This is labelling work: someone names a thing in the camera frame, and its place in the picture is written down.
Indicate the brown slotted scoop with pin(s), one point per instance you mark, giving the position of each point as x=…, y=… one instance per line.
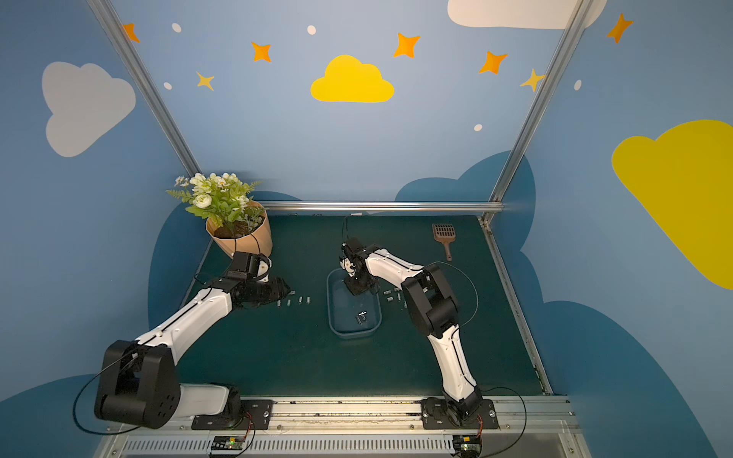
x=445, y=234

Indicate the artificial white flower plant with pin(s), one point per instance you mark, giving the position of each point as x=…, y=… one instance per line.
x=223, y=200

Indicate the terracotta flower pot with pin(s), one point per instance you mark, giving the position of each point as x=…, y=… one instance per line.
x=258, y=242

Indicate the small circuit board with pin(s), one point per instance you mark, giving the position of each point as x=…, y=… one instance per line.
x=466, y=446
x=227, y=444

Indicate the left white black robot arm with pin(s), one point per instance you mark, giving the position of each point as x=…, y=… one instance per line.
x=139, y=385

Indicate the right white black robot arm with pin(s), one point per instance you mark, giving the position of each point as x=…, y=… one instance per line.
x=433, y=309

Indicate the right small circuit board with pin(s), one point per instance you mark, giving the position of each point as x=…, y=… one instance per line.
x=466, y=446

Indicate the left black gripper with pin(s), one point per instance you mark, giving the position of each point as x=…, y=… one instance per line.
x=269, y=291

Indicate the left small circuit board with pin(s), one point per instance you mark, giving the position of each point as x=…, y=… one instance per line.
x=227, y=444

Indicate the aluminium front rail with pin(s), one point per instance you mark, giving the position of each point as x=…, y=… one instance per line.
x=531, y=426

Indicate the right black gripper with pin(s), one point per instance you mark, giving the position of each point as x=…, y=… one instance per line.
x=355, y=283

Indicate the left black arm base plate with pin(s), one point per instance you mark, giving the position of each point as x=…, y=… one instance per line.
x=255, y=413

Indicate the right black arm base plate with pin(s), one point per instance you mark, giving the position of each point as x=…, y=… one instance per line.
x=437, y=414

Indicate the translucent blue storage box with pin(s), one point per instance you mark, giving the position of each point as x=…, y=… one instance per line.
x=349, y=316

